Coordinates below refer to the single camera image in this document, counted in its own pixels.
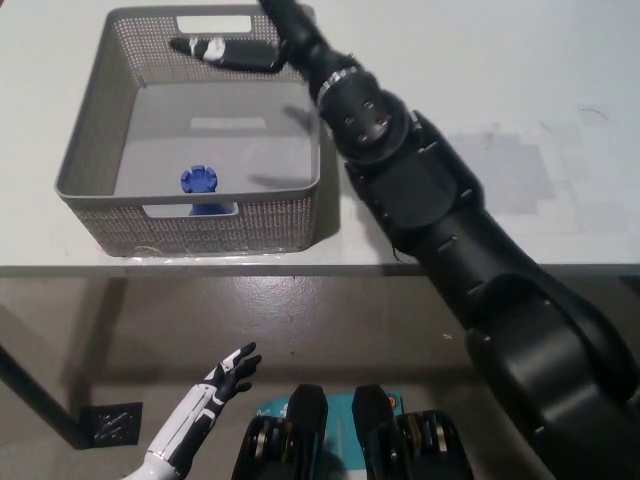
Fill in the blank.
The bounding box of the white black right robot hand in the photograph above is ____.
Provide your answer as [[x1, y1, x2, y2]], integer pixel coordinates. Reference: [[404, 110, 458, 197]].
[[169, 0, 357, 97]]

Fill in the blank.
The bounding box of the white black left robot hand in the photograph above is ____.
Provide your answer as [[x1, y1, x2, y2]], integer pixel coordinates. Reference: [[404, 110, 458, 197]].
[[142, 342, 264, 469]]

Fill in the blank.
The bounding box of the blue rook chess piece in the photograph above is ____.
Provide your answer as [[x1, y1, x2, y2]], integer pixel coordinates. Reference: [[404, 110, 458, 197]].
[[179, 164, 239, 217]]

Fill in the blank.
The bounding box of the black floor pad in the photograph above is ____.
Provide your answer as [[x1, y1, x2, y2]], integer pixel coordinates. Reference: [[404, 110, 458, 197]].
[[79, 402, 144, 446]]

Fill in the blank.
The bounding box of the black metal table leg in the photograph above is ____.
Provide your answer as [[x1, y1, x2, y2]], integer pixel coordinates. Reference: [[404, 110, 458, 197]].
[[0, 299, 96, 451]]

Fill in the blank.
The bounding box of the grey perforated plastic basket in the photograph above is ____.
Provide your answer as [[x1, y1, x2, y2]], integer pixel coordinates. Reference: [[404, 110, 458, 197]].
[[53, 4, 322, 259]]

